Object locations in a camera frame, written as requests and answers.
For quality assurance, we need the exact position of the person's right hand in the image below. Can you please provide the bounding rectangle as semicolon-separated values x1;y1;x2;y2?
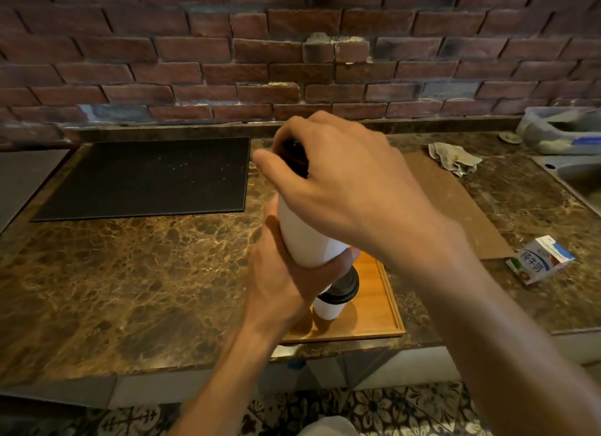
252;111;470;273

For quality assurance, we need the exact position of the person's left hand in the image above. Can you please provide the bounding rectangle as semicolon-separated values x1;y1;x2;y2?
244;194;361;339

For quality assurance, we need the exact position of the white paper cup black lid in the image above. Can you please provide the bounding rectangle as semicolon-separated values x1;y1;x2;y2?
274;139;352;268
312;266;361;322

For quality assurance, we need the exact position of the square wooden tray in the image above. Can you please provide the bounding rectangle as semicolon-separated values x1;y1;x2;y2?
280;250;406;345

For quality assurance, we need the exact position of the person's right forearm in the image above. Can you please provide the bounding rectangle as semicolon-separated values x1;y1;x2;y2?
389;224;601;436

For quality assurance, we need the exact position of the person's light grey clothing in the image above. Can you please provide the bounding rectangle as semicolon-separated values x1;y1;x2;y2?
298;415;361;436

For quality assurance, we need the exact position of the brown flat board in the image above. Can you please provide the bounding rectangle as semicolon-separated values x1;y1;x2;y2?
403;150;516;262

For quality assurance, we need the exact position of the crumpled beige rag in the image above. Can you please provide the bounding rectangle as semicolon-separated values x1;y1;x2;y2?
428;141;483;178

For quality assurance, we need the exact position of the black rubber mat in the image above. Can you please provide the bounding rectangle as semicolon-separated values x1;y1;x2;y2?
30;136;252;223

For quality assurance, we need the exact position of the white blue milk carton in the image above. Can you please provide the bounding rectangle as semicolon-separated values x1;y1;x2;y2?
505;235;577;286

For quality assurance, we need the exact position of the clear plastic container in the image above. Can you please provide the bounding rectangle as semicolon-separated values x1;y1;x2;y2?
515;106;601;156

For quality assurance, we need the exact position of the steel sink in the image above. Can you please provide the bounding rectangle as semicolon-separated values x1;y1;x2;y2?
531;154;601;217

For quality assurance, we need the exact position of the white drawer front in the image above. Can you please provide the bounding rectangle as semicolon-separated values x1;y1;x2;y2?
553;330;601;367

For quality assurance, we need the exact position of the grey metal panel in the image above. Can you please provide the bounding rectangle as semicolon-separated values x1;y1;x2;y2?
0;149;71;234

